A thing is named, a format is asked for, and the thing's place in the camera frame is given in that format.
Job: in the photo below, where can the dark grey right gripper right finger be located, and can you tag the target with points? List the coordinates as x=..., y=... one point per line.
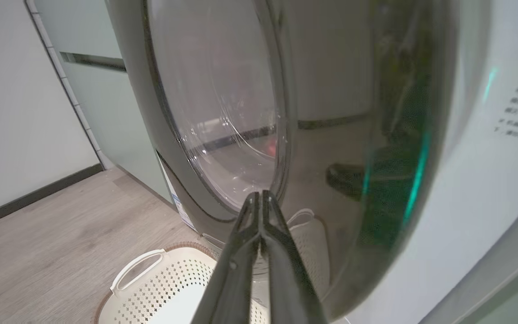
x=286, y=279

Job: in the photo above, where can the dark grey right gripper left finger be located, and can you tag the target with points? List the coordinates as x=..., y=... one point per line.
x=234, y=270

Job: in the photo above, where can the round black glass washer door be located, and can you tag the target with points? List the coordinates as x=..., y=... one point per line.
x=331, y=90

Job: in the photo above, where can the white front-load washing machine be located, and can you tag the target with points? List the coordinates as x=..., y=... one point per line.
x=488, y=202

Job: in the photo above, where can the beige perforated plastic laundry basket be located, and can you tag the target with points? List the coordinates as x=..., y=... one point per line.
x=164, y=288

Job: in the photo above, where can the blue energy label sticker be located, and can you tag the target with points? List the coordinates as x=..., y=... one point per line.
x=178, y=202

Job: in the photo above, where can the pale green cabinet with drawer gap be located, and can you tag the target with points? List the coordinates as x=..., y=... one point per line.
x=106, y=112

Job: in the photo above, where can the dark wall baseboard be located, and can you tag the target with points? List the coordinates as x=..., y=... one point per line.
x=38, y=195

